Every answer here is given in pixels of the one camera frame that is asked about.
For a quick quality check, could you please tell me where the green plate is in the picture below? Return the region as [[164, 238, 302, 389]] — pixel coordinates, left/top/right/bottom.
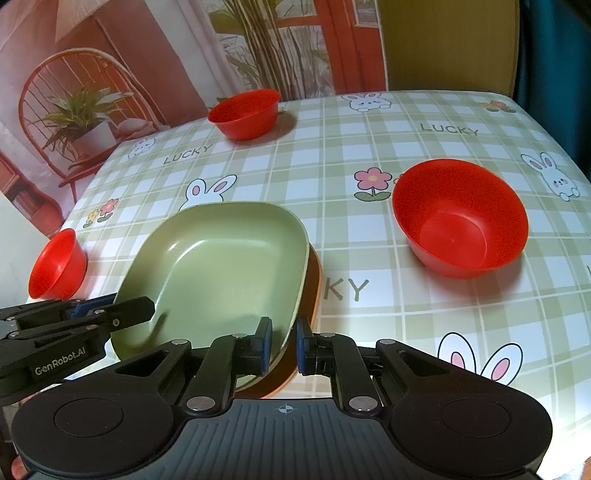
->
[[110, 201, 310, 392]]

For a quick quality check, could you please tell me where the plaid bunny tablecloth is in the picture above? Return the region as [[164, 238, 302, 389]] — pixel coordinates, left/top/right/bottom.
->
[[18, 89, 591, 480]]

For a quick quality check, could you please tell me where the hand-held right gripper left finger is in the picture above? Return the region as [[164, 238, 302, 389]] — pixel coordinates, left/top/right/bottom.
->
[[111, 316, 275, 417]]

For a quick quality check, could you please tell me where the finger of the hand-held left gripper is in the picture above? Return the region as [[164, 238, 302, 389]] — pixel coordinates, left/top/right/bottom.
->
[[0, 296, 156, 344], [0, 295, 116, 326]]

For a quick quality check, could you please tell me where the orange plate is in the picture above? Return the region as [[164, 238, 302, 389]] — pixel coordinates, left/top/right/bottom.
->
[[240, 242, 323, 400]]

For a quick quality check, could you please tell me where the wooden board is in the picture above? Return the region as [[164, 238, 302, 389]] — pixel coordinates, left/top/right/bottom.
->
[[375, 0, 522, 101]]

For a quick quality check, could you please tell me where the printed backdrop cloth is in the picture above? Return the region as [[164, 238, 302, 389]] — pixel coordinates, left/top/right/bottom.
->
[[0, 0, 389, 234]]

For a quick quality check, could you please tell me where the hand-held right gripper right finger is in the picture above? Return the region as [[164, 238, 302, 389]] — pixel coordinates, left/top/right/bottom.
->
[[294, 315, 450, 414]]

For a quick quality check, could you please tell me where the teal curtain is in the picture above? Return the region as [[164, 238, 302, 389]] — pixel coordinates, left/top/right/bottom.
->
[[512, 0, 591, 188]]

